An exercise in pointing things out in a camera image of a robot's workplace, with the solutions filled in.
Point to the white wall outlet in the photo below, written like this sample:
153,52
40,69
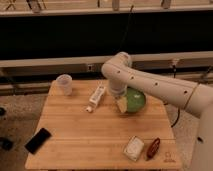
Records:
90,68

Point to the green ceramic bowl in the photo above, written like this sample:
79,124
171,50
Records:
134,100

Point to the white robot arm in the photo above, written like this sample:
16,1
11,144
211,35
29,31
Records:
194,98

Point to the red brown oblong object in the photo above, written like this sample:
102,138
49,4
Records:
153,148

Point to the white tube bottle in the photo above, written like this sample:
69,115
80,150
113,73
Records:
95,98

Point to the wooden table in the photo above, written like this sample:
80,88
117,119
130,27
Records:
83,140

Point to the clear plastic cup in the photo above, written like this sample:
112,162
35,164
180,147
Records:
64,82

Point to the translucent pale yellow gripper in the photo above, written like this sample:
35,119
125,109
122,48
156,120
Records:
122,104

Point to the black smartphone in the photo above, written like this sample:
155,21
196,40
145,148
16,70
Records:
37,140

